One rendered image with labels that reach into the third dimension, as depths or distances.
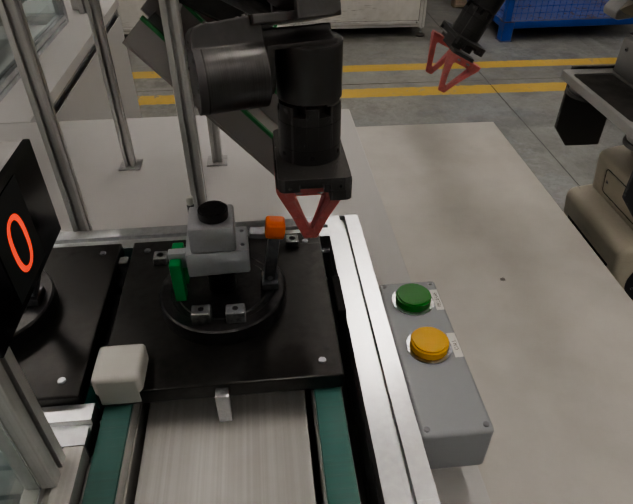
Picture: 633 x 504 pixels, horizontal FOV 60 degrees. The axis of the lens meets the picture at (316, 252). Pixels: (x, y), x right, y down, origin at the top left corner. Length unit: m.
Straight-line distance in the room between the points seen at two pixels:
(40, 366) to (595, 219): 0.97
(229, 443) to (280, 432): 0.05
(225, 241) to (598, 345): 0.51
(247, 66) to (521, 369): 0.50
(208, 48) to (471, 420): 0.40
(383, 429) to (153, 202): 0.65
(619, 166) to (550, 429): 0.63
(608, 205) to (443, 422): 0.77
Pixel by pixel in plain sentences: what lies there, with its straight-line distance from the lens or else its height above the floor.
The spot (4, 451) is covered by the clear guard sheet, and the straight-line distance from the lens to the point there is 0.48.
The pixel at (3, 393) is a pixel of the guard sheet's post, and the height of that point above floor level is 1.09.
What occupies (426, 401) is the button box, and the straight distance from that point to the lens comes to 0.56.
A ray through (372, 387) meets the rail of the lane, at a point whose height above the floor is 0.96.
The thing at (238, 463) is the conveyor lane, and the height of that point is 0.92.
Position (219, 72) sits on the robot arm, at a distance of 0.45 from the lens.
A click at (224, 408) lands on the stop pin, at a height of 0.95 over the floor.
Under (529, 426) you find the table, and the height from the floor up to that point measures 0.86.
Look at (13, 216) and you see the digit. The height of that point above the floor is 1.22.
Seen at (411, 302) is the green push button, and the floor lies 0.97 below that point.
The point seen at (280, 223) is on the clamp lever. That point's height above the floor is 1.07.
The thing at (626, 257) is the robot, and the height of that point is 0.78.
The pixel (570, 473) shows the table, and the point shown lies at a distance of 0.68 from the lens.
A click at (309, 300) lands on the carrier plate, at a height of 0.97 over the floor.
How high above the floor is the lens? 1.40
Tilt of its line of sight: 38 degrees down
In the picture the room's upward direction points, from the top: straight up
